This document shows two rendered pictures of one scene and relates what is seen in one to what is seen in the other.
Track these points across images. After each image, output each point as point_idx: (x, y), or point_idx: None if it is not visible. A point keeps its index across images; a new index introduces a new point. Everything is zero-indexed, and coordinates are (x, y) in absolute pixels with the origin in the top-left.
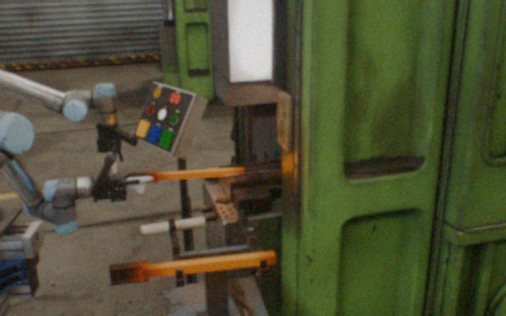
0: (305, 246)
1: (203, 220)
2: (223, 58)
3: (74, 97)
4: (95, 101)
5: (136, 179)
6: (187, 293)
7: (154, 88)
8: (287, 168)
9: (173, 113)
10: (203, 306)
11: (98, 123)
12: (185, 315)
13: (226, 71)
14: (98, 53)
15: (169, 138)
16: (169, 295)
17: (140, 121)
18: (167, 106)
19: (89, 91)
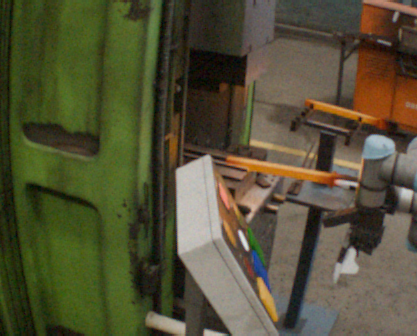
0: (246, 136)
1: (205, 329)
2: (266, 24)
3: None
4: (394, 161)
5: (356, 175)
6: (329, 201)
7: (227, 240)
8: (240, 95)
9: (235, 214)
10: (324, 190)
11: (383, 210)
12: (340, 191)
13: (269, 34)
14: None
15: (255, 239)
16: (342, 205)
17: (263, 305)
18: (233, 222)
19: (402, 153)
